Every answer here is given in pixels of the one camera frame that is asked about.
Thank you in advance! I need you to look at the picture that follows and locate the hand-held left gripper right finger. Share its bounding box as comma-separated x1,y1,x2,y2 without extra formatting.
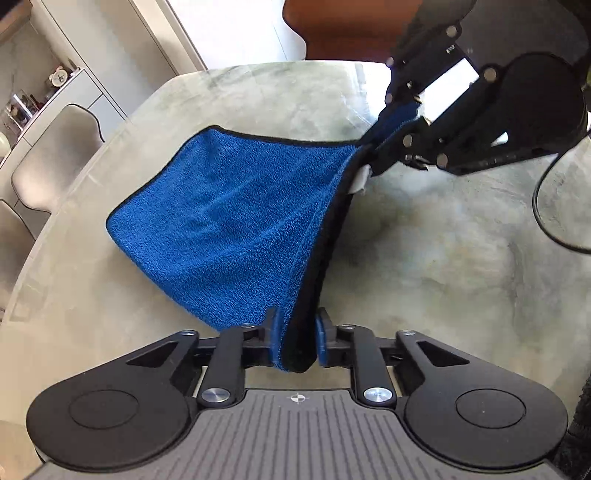
316,308,468,408

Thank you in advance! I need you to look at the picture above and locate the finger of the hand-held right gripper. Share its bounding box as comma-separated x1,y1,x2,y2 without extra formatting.
385,21,465,109
367,65,513,177

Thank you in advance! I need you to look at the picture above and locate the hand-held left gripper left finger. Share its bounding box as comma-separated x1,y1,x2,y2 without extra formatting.
126,307,280,408

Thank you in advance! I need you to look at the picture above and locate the grey and blue towel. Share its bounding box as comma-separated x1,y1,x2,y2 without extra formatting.
105,99,422,374

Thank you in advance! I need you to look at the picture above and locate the brown chair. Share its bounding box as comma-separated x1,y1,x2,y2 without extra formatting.
283,0,426,64

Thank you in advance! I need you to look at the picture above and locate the beige upholstered dining chair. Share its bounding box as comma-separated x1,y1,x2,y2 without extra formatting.
0,198,38,303
11,104,106,214

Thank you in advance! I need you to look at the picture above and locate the white sideboard cabinet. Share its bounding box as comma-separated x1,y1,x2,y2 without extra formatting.
0,68,129,155

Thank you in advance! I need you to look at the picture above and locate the clear display case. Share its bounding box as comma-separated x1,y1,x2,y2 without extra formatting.
6,91,36,124

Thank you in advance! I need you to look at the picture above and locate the black cable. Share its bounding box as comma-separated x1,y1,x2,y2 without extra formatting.
532,150,591,254

